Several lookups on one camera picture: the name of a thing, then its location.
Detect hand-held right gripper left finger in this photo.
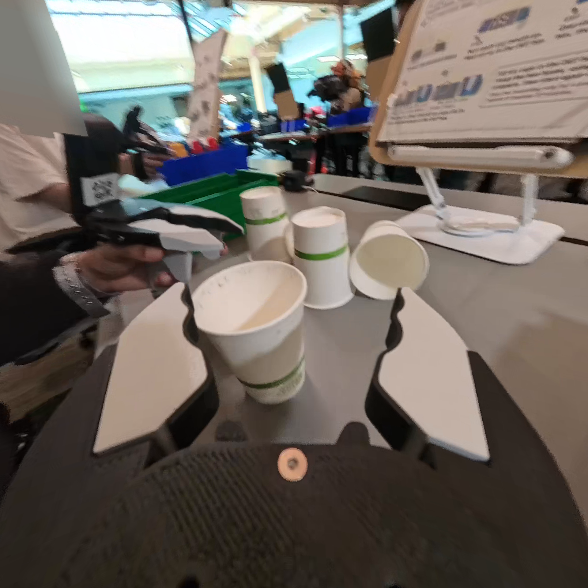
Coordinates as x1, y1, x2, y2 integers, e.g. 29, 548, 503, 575
92, 282, 220, 455

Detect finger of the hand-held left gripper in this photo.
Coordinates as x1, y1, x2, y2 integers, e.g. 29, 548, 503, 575
131, 204, 245, 235
158, 228, 227, 261

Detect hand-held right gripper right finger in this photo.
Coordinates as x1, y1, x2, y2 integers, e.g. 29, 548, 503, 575
364, 287, 491, 462

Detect green plastic bin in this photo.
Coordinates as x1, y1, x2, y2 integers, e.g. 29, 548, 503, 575
138, 169, 281, 242

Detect white paper cup green band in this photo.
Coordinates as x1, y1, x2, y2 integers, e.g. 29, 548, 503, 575
348, 220, 430, 300
192, 260, 307, 406
239, 185, 293, 265
291, 206, 355, 310

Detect person's left forearm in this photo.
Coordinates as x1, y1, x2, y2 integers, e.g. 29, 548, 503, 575
0, 250, 99, 366

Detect another person's forearm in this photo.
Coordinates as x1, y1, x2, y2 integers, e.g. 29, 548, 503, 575
16, 183, 73, 214

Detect grey desk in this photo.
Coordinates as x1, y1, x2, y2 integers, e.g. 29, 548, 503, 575
99, 174, 588, 520

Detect wooden desk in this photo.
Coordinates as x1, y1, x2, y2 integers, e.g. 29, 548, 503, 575
257, 123, 374, 177

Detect person's left hand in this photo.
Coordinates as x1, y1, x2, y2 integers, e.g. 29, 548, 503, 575
76, 243, 177, 291

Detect large blue plastic bin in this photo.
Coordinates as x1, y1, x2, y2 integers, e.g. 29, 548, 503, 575
158, 145, 249, 187

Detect black charging hub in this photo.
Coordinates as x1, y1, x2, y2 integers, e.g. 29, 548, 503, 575
280, 170, 315, 193

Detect printed instruction board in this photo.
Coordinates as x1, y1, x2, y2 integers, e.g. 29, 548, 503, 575
369, 0, 588, 180
186, 30, 228, 141

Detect white board stand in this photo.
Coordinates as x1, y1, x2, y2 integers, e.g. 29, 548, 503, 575
388, 143, 575, 266

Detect grey wrist strap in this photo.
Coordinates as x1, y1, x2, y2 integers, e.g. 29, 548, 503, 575
52, 255, 112, 319

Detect dark desk cable flap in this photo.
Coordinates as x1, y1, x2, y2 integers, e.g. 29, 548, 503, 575
342, 185, 430, 212

